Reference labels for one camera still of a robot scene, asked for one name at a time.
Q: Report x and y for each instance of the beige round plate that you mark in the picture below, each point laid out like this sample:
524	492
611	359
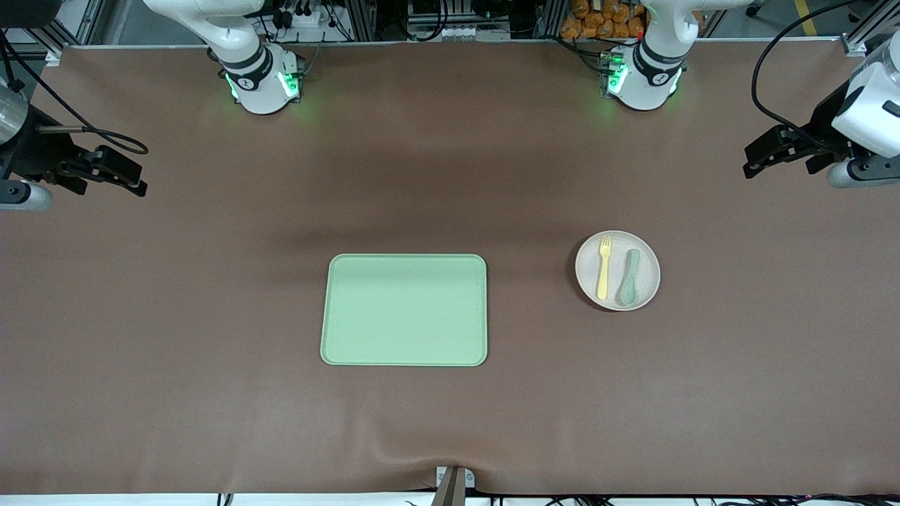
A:
650	270

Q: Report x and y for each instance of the green plastic spoon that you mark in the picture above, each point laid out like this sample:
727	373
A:
628	288

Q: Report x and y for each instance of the white power strip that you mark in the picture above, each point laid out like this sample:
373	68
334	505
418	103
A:
302	19

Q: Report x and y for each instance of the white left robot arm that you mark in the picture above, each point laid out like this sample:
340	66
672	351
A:
654	67

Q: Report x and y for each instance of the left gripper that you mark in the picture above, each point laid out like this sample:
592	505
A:
823	124

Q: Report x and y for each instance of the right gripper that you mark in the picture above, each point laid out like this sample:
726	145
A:
31	154

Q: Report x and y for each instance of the aluminium frame profile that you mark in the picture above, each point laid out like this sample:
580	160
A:
70	35
861	39

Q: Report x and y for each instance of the brown table mat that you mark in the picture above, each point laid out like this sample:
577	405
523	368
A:
211	316

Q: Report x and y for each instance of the metal table clamp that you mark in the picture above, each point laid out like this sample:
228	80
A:
450	488

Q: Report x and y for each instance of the yellow plastic fork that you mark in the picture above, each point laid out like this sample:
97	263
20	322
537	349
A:
603	270

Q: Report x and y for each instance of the white connector block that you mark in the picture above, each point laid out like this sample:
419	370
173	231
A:
446	33

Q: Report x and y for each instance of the orange packaged items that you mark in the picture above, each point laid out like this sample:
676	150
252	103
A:
598	21

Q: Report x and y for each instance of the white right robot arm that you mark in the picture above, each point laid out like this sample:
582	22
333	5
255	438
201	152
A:
256	77

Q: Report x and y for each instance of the light green rectangular tray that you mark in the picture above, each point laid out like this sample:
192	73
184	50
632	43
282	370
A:
404	309

